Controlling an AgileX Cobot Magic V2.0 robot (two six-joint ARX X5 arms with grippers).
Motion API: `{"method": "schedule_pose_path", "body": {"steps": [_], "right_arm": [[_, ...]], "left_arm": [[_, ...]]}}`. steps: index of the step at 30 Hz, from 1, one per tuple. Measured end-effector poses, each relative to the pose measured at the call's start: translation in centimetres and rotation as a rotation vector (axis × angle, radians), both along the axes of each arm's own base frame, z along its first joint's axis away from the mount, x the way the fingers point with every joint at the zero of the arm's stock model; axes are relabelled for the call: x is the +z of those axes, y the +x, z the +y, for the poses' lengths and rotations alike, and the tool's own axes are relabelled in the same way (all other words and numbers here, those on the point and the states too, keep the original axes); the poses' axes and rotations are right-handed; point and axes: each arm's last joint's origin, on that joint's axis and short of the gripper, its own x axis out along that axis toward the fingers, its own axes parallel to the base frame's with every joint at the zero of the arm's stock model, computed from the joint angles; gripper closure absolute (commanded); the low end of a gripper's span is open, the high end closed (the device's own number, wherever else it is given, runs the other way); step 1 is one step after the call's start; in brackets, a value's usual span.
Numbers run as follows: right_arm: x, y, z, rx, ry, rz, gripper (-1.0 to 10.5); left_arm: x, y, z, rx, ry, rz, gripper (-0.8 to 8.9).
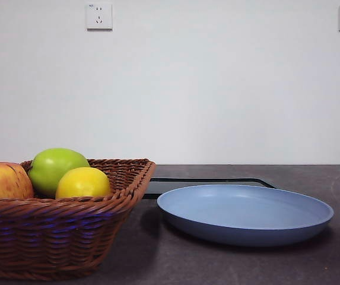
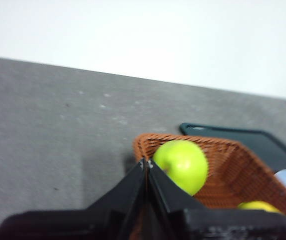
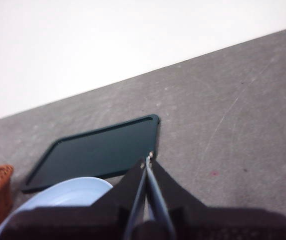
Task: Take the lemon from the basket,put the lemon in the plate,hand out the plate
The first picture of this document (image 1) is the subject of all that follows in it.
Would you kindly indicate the green apple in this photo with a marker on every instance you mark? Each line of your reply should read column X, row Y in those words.
column 51, row 166

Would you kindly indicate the yellow lemon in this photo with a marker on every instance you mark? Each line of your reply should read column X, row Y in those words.
column 80, row 184

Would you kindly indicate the red yellow apple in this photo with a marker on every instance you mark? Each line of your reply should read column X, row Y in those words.
column 0, row 181

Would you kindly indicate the brown wicker basket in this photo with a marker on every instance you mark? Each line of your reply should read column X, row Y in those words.
column 54, row 237

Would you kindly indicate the blue plate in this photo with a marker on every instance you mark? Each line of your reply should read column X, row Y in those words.
column 241, row 213

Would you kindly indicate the black rectangular tray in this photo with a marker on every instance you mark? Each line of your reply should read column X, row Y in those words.
column 160, row 188

